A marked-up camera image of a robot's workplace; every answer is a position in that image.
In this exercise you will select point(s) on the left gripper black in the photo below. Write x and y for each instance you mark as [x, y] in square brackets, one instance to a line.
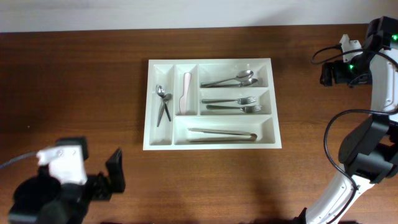
[104, 190]

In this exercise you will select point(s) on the steel spoon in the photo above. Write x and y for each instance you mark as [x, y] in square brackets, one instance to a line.
[246, 83]
[240, 77]

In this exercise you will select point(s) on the small steel teaspoon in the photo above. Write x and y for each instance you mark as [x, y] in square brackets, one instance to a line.
[161, 93]
[166, 98]

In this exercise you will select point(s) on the white plastic cutlery tray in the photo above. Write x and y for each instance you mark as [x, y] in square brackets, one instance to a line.
[174, 134]

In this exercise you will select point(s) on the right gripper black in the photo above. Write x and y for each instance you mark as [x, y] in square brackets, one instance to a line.
[340, 76]

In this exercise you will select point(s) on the steel fork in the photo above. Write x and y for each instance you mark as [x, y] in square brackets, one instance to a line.
[244, 109]
[240, 101]

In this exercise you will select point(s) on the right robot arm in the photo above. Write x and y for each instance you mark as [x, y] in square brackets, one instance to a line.
[368, 154]

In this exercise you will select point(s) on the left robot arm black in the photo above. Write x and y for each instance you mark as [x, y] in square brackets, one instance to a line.
[62, 191]

